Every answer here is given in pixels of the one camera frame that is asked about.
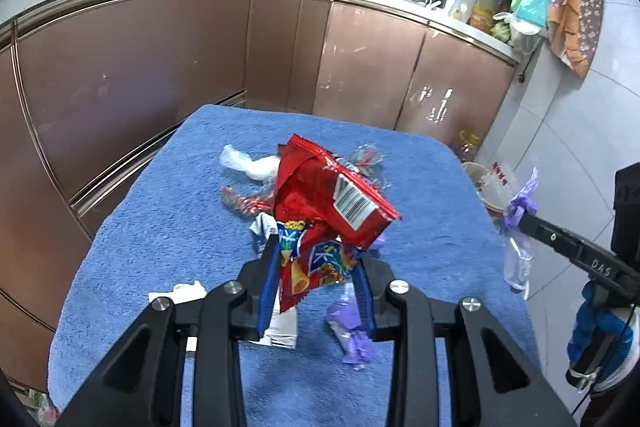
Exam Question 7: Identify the clear purple plastic wrapper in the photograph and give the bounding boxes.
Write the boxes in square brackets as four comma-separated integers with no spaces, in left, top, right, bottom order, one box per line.
[502,167,542,293]

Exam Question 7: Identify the white blue carton box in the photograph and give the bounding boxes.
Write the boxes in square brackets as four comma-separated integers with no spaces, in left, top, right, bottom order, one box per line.
[250,212,298,350]

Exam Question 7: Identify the red snack bag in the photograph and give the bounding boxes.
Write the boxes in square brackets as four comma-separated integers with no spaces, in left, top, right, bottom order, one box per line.
[273,134,400,312]

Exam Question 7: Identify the white tissue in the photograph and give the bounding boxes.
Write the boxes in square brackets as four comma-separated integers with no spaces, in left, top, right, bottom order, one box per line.
[219,144,280,182]

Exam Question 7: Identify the beige trash bin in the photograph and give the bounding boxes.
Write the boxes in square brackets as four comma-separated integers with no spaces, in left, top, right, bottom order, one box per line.
[462,161,520,217]

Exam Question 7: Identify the brown kitchen cabinets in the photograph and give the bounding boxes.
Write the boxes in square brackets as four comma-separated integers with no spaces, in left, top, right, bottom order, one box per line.
[1,0,518,390]

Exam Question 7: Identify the blue white gloved right hand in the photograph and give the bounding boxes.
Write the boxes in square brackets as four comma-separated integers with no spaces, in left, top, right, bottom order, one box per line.
[566,281,639,392]

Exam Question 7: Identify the white paper scrap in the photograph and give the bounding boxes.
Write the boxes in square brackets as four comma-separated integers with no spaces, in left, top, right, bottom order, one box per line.
[147,279,208,353]

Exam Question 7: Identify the clear red candy wrapper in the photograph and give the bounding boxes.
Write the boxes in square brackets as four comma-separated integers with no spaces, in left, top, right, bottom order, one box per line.
[347,144,390,193]

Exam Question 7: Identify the blue towel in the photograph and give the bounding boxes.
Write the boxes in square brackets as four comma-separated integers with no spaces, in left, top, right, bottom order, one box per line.
[46,103,542,427]

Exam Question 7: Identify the red striped candy wrapper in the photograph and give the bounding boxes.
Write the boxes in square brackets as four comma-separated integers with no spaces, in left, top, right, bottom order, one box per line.
[221,185,273,218]

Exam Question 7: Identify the yellow oil bottle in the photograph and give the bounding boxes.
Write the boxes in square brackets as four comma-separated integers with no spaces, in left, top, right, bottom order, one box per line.
[456,130,480,162]

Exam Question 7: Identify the orange patterned cloth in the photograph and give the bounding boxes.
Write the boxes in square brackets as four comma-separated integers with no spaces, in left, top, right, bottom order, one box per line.
[547,0,604,80]

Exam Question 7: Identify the teal plastic bag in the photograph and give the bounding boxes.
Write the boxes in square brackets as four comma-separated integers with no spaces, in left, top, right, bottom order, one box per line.
[515,0,551,28]

